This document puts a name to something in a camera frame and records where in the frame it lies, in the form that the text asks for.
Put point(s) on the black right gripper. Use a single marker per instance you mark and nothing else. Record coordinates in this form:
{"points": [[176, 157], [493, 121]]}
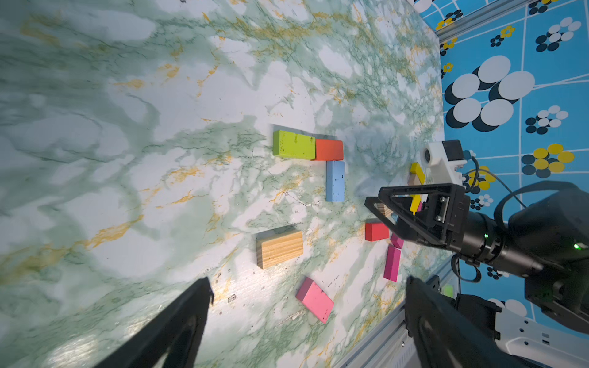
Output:
{"points": [[434, 215]]}

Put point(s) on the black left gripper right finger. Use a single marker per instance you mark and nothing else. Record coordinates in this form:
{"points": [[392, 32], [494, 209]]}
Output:
{"points": [[445, 338]]}

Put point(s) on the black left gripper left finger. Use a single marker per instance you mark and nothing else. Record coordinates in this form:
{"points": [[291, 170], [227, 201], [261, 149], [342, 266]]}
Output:
{"points": [[175, 334]]}

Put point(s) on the light blue block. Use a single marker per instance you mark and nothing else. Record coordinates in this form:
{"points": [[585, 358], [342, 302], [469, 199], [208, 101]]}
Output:
{"points": [[335, 181]]}

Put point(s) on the orange-red block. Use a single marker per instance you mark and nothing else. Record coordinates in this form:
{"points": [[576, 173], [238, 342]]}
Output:
{"points": [[329, 150]]}

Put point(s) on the green block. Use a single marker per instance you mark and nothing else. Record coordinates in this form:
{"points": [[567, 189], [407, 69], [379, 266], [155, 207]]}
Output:
{"points": [[292, 145]]}

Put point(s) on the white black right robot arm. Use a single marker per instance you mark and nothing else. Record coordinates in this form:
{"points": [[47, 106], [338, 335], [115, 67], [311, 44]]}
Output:
{"points": [[546, 244]]}

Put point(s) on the magenta block middle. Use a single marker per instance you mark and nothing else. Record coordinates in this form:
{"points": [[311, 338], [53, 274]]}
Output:
{"points": [[396, 241]]}

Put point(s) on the magenta block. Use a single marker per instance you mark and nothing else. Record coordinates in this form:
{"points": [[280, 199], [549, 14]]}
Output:
{"points": [[392, 265], [396, 241]]}

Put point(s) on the natural wood block centre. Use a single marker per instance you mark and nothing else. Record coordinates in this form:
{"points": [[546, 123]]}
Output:
{"points": [[383, 209]]}

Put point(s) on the natural wood block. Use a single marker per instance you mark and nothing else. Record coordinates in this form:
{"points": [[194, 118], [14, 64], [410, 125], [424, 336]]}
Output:
{"points": [[383, 209], [279, 245]]}

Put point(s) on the magenta block lower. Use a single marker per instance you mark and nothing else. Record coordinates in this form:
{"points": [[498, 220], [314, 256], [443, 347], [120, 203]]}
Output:
{"points": [[392, 265]]}

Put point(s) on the red block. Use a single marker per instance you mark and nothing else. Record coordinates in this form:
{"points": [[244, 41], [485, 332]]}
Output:
{"points": [[376, 231]]}

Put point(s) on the pink block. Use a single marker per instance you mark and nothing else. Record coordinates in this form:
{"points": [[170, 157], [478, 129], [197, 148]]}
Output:
{"points": [[315, 300]]}

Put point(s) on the natural wood block left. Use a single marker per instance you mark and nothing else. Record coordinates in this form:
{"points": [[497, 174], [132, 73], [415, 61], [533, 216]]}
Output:
{"points": [[279, 245]]}

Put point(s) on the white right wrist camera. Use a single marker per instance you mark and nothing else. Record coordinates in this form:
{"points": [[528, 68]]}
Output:
{"points": [[442, 161]]}

